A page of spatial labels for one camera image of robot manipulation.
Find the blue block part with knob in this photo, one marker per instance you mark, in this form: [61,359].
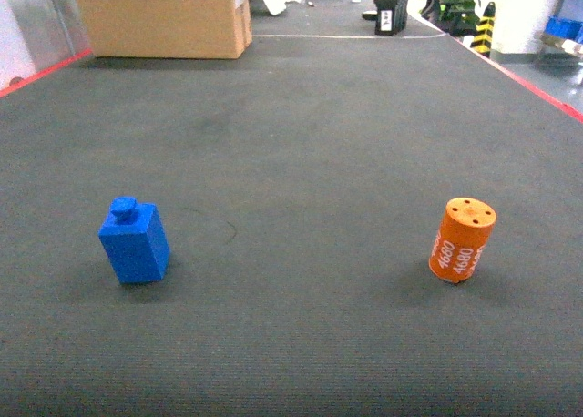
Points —
[135,242]

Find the yellow black striped bollard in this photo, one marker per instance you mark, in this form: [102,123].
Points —
[482,40]

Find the black boxes stack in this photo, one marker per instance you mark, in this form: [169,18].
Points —
[390,16]

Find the orange cylindrical cap 4680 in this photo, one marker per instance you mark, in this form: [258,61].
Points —
[465,228]

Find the large cardboard box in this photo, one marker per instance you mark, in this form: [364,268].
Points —
[192,29]

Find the green potted plant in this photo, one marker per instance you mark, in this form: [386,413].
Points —
[457,18]

